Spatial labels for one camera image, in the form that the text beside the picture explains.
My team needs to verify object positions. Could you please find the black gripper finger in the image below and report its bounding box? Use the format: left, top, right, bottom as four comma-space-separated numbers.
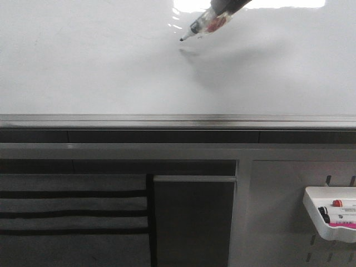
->
210, 0, 230, 14
226, 0, 251, 13

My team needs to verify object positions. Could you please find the white black-tipped whiteboard marker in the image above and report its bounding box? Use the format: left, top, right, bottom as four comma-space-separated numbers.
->
179, 7, 218, 42

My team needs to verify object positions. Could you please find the white glossy whiteboard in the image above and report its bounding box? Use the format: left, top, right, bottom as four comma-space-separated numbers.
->
1, 1, 355, 130

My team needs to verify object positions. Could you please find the red magnet in tape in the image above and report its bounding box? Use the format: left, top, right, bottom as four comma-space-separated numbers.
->
205, 13, 231, 33

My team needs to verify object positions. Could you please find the dark grey flat panel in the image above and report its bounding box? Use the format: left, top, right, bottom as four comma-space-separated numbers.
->
154, 175, 236, 266

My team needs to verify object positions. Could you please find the red-capped marker in tray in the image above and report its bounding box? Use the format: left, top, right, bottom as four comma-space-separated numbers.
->
332, 199, 356, 209

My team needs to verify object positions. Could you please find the black-capped marker in tray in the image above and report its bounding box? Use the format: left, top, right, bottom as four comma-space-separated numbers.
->
318, 206, 356, 224

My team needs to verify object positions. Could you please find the white plastic marker tray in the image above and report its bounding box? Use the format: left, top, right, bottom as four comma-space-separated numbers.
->
303, 186, 355, 243

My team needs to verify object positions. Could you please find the grey fabric black-striped organizer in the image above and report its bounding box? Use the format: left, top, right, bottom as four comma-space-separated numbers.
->
1, 174, 157, 266

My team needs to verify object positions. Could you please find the grey metal pegboard frame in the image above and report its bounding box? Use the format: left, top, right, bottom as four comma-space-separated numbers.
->
1, 143, 355, 266

